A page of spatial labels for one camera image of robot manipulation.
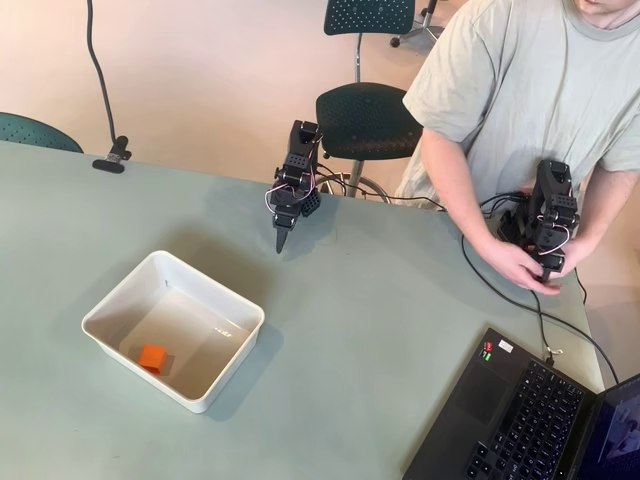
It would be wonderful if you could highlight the small orange cube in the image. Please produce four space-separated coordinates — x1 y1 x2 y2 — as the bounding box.
138 344 170 376

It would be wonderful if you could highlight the black leader arm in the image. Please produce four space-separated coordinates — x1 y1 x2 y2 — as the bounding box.
499 159 581 284

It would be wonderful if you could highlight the person's left forearm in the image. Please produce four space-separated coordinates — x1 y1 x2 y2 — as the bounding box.
569 167 636 251

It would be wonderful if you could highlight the person's right forearm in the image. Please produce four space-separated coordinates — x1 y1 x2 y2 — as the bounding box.
422 127 507 261

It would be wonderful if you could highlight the white plastic bin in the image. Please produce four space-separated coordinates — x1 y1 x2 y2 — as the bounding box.
81 249 266 415

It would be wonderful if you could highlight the person's right hand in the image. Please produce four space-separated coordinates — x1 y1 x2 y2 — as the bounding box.
493 239 564 296

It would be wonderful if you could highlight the person's left hand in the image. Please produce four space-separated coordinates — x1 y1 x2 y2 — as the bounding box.
562 234 596 274

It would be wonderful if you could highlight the dark green perforated stool chair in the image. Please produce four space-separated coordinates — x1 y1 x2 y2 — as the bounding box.
315 0 424 204

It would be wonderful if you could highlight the black gooseneck clamp holder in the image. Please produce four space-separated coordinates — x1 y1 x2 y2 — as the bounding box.
85 0 134 175

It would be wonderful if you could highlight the office chair base with casters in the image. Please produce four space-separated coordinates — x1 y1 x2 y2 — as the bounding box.
390 0 446 50

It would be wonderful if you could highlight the person in grey t-shirt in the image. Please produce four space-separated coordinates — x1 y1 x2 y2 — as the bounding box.
394 0 640 201

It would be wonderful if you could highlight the black laptop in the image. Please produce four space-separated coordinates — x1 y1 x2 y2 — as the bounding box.
402 327 640 480

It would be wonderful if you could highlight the thin black cable between arms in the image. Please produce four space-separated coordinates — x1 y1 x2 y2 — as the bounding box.
319 167 446 211

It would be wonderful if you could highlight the long black looped cable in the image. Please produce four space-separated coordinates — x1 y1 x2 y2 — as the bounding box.
460 194 621 386

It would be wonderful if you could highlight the black usb cable with tag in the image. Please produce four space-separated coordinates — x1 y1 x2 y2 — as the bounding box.
529 289 566 369

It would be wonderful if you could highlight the black cable over table edge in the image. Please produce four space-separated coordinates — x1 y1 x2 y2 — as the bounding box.
573 267 589 306

